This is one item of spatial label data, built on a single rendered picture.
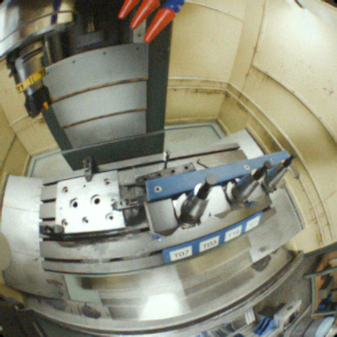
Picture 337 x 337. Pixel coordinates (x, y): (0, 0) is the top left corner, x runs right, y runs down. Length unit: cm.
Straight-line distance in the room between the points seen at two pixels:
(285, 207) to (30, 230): 167
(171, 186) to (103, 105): 54
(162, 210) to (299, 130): 86
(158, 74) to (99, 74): 27
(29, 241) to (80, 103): 92
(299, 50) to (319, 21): 33
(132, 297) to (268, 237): 82
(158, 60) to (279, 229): 112
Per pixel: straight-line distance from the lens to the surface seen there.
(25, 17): 17
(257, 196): 35
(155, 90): 75
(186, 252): 54
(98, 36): 68
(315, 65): 94
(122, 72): 65
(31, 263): 113
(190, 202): 22
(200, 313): 91
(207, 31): 117
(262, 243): 96
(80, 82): 67
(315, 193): 97
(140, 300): 78
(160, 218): 26
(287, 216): 103
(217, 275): 80
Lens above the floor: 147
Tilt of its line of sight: 55 degrees down
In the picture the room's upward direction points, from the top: 7 degrees clockwise
